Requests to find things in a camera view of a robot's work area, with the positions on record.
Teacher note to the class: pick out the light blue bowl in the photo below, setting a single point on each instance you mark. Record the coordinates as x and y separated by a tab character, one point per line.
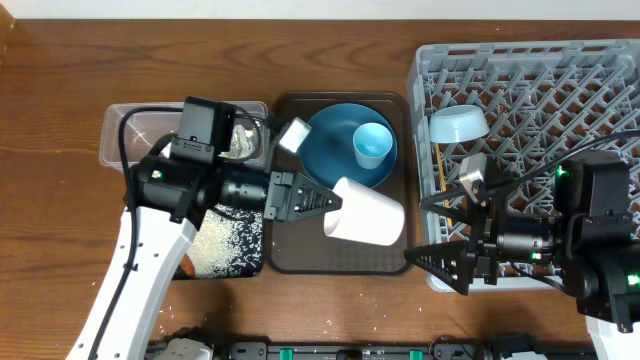
457	124

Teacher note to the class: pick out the white rice pile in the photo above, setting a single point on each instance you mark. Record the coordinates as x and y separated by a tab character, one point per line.
220	245

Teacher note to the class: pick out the pink cup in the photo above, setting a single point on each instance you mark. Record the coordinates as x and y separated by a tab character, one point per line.
366	216

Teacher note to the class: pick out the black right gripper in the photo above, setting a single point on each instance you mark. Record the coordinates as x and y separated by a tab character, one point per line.
484	246

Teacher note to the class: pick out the light blue cup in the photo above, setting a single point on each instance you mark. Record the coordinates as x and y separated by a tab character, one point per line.
372	142

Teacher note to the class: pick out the wooden chopstick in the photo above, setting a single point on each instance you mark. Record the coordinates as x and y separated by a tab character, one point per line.
442	179

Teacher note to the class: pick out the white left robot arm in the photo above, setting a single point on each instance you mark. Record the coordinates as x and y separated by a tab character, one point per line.
120	322

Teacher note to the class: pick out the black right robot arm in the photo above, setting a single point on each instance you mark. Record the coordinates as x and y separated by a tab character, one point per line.
589	237

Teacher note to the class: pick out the white tissue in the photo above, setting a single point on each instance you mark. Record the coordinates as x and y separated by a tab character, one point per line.
244	144

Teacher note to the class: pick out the brown serving tray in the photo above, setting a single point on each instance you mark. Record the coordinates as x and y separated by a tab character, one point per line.
302	247

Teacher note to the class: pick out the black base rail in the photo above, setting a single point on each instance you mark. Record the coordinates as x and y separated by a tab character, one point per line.
443	347

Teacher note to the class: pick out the black tray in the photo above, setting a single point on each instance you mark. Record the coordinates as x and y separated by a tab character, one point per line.
250	250

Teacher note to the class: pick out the dark blue plate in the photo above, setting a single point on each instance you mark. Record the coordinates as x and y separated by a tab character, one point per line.
328	154

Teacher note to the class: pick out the orange carrot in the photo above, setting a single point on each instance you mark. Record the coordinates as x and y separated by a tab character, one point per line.
185	270

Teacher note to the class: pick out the clear plastic bin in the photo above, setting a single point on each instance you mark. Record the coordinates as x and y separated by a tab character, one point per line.
143	131

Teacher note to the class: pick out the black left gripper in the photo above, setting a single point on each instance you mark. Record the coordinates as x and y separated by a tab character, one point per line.
282	207

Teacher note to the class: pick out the grey dishwasher rack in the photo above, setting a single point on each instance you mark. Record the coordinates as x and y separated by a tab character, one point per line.
540	100

